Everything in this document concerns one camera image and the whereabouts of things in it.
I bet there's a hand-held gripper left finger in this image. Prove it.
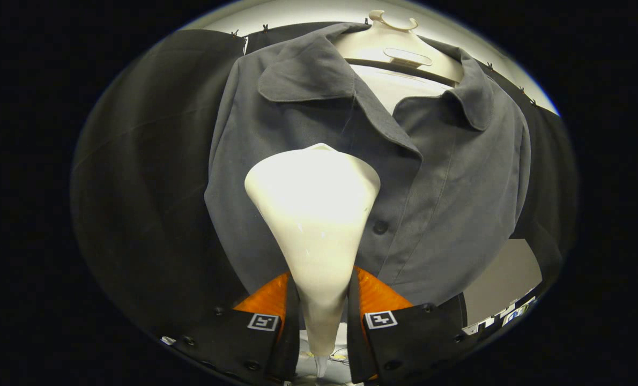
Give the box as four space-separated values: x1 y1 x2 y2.
161 272 302 385

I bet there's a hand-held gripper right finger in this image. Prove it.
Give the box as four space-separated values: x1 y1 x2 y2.
346 266 480 385

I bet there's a white garment steamer head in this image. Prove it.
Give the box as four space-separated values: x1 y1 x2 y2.
244 143 381 360

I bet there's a grey button-up shirt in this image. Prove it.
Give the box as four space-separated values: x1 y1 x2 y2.
204 21 531 306

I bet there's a grey cabinet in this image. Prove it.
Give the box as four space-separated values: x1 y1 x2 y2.
463 239 543 326

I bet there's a white mannequin torso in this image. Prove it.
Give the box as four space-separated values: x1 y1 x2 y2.
332 10 465 116

